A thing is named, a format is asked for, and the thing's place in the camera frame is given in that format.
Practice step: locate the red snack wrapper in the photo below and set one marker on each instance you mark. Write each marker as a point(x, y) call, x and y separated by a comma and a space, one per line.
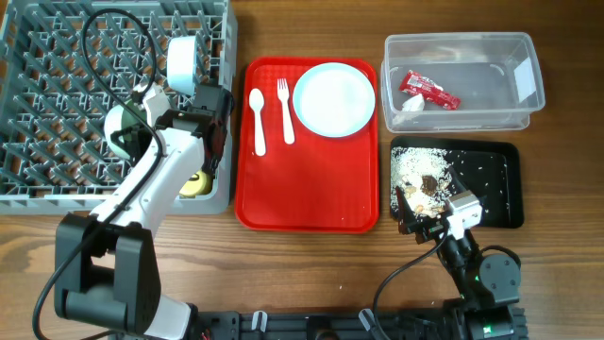
point(414, 83)

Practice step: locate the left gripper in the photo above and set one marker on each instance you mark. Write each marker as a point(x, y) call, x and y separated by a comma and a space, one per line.
point(138, 148)

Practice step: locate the black rectangular waste tray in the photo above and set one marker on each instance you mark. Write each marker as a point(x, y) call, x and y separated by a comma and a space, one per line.
point(491, 170)

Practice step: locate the light blue small bowl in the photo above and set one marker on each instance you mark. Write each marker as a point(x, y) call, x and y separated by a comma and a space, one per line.
point(181, 64)

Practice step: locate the large light blue plate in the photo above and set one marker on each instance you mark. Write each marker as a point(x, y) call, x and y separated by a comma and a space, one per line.
point(334, 100)

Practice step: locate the clear plastic waste bin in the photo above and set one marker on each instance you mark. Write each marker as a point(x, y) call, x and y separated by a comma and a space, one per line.
point(496, 75)

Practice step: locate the red plastic serving tray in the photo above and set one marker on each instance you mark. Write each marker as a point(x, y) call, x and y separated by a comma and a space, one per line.
point(316, 184)

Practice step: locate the green saucer plate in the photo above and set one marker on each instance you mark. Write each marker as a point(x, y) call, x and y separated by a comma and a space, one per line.
point(117, 119)

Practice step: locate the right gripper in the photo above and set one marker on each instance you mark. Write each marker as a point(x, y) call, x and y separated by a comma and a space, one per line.
point(409, 223)

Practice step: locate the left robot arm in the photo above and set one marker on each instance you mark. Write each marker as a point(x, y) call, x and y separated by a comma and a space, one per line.
point(106, 262)

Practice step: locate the cream plastic spoon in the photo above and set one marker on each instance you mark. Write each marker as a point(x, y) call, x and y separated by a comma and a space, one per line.
point(256, 103)

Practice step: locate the white napkin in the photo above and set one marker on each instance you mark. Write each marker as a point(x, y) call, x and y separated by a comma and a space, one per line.
point(414, 104)

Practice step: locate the cream plastic fork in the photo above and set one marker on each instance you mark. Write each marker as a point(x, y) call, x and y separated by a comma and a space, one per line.
point(283, 95)

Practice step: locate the rice and food scraps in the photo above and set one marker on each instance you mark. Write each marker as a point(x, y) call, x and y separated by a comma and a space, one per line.
point(422, 174)

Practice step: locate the grey plastic dishwasher rack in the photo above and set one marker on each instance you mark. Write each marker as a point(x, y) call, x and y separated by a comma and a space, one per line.
point(62, 64)

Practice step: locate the yellow plastic cup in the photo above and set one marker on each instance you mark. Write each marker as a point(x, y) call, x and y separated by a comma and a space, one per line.
point(199, 184)

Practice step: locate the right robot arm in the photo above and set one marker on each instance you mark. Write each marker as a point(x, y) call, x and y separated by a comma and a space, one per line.
point(487, 278)

